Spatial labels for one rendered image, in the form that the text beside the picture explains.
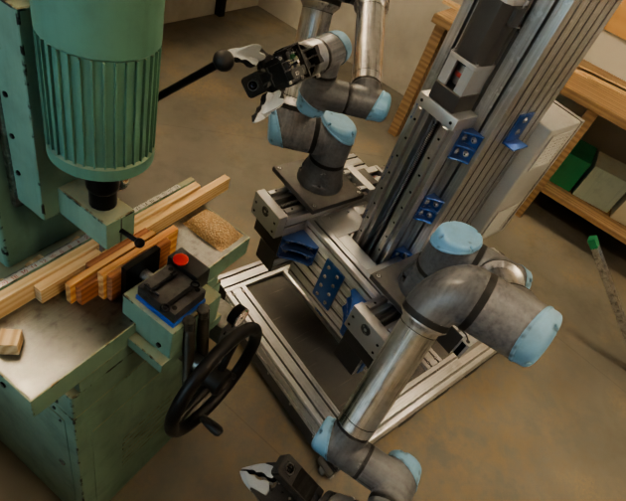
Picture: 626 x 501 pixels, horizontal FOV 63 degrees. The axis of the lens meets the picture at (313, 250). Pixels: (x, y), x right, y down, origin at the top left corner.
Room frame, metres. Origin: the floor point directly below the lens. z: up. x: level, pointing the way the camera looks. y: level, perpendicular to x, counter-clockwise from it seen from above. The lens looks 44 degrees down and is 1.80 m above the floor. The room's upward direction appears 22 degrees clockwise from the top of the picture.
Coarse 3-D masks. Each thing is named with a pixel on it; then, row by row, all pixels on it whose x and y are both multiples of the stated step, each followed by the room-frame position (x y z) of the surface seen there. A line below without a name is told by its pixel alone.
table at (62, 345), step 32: (224, 256) 0.81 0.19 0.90; (0, 320) 0.45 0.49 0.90; (32, 320) 0.47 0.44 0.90; (64, 320) 0.50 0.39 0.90; (96, 320) 0.53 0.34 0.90; (128, 320) 0.55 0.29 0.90; (32, 352) 0.42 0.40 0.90; (64, 352) 0.44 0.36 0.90; (96, 352) 0.46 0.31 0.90; (160, 352) 0.53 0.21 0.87; (0, 384) 0.36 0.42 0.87; (32, 384) 0.36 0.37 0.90; (64, 384) 0.40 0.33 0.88; (32, 416) 0.34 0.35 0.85
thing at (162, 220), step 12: (216, 180) 1.01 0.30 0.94; (228, 180) 1.03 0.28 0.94; (204, 192) 0.95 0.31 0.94; (216, 192) 0.99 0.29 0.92; (180, 204) 0.88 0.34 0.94; (192, 204) 0.91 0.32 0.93; (156, 216) 0.81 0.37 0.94; (168, 216) 0.83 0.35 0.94; (180, 216) 0.87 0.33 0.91; (156, 228) 0.79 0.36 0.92; (72, 264) 0.60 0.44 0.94; (84, 264) 0.61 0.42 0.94; (60, 276) 0.56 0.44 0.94; (72, 276) 0.58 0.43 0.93; (36, 288) 0.52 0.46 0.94; (48, 288) 0.53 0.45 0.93; (60, 288) 0.55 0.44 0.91
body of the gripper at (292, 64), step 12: (288, 48) 0.96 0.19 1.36; (300, 48) 1.02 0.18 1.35; (312, 48) 1.00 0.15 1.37; (264, 60) 0.94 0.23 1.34; (276, 60) 0.92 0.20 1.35; (288, 60) 0.94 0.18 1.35; (300, 60) 0.96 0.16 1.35; (264, 72) 0.93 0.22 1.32; (276, 72) 0.92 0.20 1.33; (288, 72) 0.91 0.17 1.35; (300, 72) 0.93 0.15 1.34; (312, 72) 1.01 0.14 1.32; (264, 84) 0.92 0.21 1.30; (276, 84) 0.92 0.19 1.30; (288, 84) 0.90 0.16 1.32
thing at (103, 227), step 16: (64, 192) 0.66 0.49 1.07; (80, 192) 0.67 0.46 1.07; (64, 208) 0.65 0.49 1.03; (80, 208) 0.64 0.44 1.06; (128, 208) 0.68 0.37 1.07; (80, 224) 0.64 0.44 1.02; (96, 224) 0.62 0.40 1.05; (112, 224) 0.63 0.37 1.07; (128, 224) 0.67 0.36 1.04; (96, 240) 0.63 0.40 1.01; (112, 240) 0.63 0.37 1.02
